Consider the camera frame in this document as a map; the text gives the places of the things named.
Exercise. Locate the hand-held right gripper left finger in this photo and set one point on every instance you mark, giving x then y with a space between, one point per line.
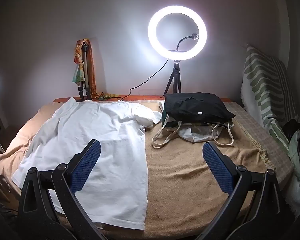
86 166

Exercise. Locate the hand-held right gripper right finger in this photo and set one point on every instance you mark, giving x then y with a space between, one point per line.
218 168

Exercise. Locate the white t-shirt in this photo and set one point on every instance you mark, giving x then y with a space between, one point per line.
110 130

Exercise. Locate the beige blanket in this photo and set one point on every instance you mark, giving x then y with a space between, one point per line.
185 180

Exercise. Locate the cream tote bag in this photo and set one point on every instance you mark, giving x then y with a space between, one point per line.
190 133

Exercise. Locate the pale checked sheet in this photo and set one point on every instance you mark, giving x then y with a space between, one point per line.
242 120

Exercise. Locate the folded black garment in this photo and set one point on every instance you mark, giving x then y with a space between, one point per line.
195 105

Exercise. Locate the pale green garment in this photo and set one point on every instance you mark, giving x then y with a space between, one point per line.
296 155

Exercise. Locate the dark cloth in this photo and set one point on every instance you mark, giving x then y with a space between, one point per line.
292 127

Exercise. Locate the orange bed sheet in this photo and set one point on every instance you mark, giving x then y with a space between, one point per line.
140 97

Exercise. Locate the orange patterned cloth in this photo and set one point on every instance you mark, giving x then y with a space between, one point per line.
92 75

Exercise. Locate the green striped white pillow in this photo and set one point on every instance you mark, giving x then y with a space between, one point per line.
260 80

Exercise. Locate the folded silver tripod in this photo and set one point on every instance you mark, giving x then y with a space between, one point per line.
85 67

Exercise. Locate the colourful floral cloth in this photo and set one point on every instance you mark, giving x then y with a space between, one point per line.
77 60

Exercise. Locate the black gooseneck phone holder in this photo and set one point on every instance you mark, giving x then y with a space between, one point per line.
183 39

